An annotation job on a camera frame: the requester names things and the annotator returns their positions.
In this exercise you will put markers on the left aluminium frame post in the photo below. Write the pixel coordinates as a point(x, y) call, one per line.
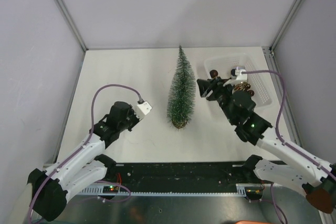
point(61, 5)

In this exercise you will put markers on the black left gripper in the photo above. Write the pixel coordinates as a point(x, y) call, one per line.
point(136, 118)

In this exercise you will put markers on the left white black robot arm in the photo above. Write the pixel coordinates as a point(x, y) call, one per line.
point(54, 187)

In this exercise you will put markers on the right aluminium frame post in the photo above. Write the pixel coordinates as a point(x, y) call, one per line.
point(294, 8)

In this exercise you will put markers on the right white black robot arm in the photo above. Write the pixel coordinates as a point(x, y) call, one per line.
point(305, 173)

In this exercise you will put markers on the small green bottlebrush christmas tree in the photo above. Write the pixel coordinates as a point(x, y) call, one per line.
point(181, 99)

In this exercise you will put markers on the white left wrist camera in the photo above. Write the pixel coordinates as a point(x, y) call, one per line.
point(142, 109)

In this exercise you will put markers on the pine cone ornament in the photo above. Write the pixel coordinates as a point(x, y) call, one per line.
point(244, 86)

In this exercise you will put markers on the dark brown bauble top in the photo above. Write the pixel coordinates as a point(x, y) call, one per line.
point(213, 73)

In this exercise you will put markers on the white perforated plastic basket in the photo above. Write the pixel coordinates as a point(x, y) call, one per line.
point(223, 64)

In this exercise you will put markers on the aluminium frame post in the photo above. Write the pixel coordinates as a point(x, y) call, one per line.
point(294, 8)
point(61, 5)

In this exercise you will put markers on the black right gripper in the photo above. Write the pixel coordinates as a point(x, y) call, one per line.
point(205, 86)

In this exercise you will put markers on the small dark brown bauble right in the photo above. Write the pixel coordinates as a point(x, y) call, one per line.
point(251, 92)

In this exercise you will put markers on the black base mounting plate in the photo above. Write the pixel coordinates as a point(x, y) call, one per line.
point(169, 175)

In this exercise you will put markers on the white slotted cable duct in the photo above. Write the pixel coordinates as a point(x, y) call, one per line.
point(232, 190)

